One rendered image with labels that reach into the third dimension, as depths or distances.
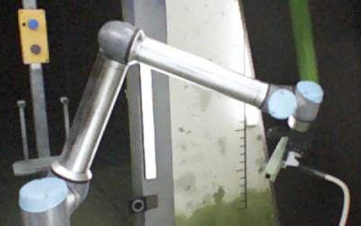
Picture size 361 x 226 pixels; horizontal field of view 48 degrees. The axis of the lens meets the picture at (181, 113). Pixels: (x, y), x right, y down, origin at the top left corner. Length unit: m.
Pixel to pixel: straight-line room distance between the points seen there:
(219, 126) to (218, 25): 0.57
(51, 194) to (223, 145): 1.29
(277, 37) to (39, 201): 1.21
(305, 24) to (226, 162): 0.94
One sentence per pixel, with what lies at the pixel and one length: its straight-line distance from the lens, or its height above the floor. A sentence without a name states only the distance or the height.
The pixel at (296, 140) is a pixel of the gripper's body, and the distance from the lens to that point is 1.58.
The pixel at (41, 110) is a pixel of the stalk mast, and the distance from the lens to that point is 2.25.
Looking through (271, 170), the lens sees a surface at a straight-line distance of 1.58.
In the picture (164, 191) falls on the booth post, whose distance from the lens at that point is 2.31.
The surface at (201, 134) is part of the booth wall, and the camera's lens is 2.33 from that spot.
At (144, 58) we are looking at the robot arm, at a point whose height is 1.31.
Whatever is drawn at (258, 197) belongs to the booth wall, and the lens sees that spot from 2.66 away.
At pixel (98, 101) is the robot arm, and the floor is 1.17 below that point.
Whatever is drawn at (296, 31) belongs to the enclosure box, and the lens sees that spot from 2.00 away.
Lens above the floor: 1.34
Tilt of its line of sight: 9 degrees down
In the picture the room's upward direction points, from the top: 2 degrees counter-clockwise
